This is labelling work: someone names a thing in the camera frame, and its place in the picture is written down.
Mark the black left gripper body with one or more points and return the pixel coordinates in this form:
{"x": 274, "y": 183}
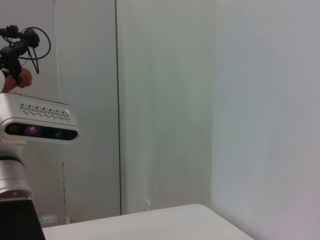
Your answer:
{"x": 17, "y": 222}

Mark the bare person hand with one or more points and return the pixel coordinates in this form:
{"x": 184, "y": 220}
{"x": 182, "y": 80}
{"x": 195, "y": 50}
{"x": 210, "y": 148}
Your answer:
{"x": 23, "y": 78}

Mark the white wall power outlet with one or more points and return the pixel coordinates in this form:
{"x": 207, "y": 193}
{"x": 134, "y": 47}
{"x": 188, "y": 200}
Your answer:
{"x": 47, "y": 219}

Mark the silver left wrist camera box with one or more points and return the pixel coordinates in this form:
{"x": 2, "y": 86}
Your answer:
{"x": 37, "y": 117}

